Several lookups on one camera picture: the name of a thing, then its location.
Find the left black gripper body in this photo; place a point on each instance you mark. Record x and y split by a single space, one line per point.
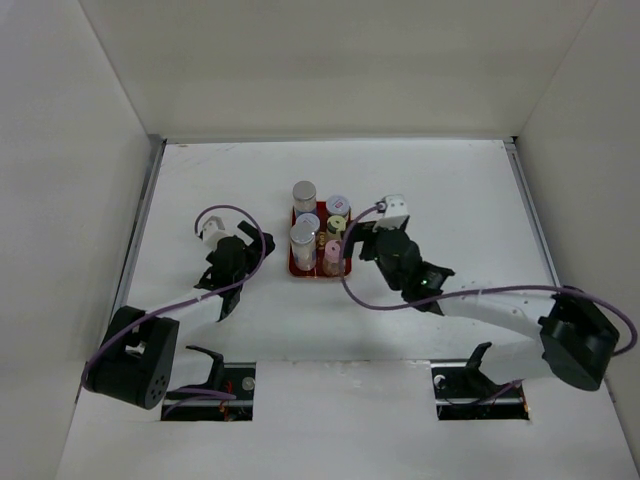
250 257

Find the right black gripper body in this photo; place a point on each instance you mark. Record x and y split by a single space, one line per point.
394 283

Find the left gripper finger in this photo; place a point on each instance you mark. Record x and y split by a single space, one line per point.
212 258
259 241

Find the yellow-lid spice bottle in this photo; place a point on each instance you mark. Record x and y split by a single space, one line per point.
335 227

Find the pink-lid spice bottle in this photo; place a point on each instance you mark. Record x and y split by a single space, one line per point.
331 259

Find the silver-lid shaker jar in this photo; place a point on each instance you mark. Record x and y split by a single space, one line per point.
303 246

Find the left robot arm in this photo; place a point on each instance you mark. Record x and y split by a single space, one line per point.
135 360

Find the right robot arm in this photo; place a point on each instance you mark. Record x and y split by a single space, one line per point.
564 333

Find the red rectangular tray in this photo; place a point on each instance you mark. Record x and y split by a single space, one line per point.
321 241

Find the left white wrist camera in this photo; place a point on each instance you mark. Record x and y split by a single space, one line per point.
212 232

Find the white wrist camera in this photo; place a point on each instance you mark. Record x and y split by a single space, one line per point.
394 213
212 232

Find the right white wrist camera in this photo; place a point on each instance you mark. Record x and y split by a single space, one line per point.
394 213

